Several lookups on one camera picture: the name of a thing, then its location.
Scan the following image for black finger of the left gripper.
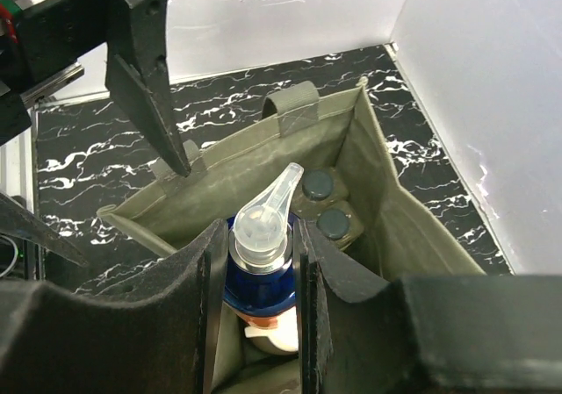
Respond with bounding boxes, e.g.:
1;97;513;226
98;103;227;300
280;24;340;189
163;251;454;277
1;192;89;267

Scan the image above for brown pump bottle white top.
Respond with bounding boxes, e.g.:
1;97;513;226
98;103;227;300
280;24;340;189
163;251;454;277
244;308;299;355

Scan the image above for clear square bottle yellow liquid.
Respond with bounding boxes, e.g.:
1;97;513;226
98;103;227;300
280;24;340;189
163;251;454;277
316;200;364;251

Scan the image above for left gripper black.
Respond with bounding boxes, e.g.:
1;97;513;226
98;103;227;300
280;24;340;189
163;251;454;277
1;0;191;176

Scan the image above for dark blue orange pump bottle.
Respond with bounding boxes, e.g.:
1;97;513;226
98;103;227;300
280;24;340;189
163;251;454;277
224;162;304;330

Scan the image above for right gripper black left finger pad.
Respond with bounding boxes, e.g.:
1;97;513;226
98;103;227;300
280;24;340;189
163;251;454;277
1;219;228;393

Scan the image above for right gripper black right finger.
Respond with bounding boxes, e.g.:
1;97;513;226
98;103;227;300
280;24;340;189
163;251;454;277
293;220;561;393

